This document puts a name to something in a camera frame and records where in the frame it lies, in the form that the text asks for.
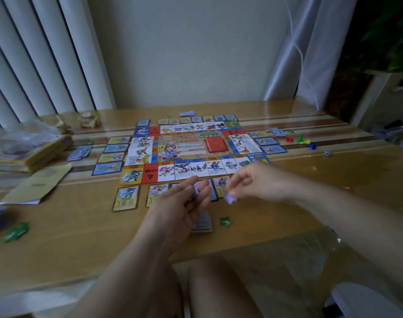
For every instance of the person's left hand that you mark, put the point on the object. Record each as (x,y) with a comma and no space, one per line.
(173,215)

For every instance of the person's right hand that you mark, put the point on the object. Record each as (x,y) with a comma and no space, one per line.
(267,183)

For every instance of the person's left thumb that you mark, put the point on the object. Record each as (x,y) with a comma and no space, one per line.
(185,184)

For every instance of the person's right thumb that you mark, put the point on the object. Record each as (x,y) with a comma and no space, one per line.
(242,196)

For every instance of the small purple game token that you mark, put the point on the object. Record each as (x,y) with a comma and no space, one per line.
(231,198)
(195,192)

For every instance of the person's left forearm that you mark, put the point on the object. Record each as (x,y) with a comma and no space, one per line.
(128,278)

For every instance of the person's right forearm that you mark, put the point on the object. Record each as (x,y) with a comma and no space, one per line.
(353,225)

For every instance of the yellow game card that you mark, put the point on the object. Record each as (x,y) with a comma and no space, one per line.
(111,157)
(259,134)
(156,194)
(125,198)
(220,185)
(119,140)

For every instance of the blue game card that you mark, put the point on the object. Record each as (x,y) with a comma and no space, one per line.
(107,168)
(116,148)
(267,141)
(213,192)
(273,149)

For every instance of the green star token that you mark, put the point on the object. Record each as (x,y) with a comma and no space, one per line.
(226,221)

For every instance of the colourful square game board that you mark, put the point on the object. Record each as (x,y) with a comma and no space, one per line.
(185,150)

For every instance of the blue and yellow card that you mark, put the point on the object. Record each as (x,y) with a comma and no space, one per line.
(258,157)

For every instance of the dark card pile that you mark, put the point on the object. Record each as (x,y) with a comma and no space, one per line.
(203,223)

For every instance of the red card deck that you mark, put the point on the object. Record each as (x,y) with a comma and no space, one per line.
(216,145)

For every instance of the row of small game cards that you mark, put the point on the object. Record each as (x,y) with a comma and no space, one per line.
(191,120)

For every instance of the small pale blue card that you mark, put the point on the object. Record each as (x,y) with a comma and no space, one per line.
(187,113)

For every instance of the small pale card pile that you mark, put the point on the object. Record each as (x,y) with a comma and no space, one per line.
(278,132)

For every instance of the green pawn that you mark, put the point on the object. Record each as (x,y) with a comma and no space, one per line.
(299,139)

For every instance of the yellow pawn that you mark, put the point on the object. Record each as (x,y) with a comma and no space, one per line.
(305,142)

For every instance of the blue pawn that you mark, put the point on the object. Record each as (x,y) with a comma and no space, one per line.
(311,146)

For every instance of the person's right leg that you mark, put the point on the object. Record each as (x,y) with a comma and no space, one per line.
(221,291)

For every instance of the small stack of blue cards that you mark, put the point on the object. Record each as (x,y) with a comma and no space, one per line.
(79,153)

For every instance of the crumpled beige paper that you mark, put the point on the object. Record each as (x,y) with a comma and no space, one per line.
(88,120)
(61,125)

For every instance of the yellow paper booklet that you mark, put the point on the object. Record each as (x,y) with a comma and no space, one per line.
(37,183)

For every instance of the yellow game box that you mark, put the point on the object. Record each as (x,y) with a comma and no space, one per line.
(39,155)

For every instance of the black object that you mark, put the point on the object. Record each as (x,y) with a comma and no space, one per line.
(391,129)

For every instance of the sheer white curtain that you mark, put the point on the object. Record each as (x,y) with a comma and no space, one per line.
(314,46)

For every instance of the white stool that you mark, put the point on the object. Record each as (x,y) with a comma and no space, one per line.
(370,303)

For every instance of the white plant stand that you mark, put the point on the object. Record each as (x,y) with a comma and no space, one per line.
(380,95)

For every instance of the clear plastic bag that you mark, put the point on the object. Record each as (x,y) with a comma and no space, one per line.
(19,139)

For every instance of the pile of green tokens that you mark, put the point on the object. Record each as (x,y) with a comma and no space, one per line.
(16,231)

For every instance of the white vertical blinds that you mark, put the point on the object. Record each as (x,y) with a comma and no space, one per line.
(39,52)

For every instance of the green houseplant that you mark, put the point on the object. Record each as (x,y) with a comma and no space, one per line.
(390,33)

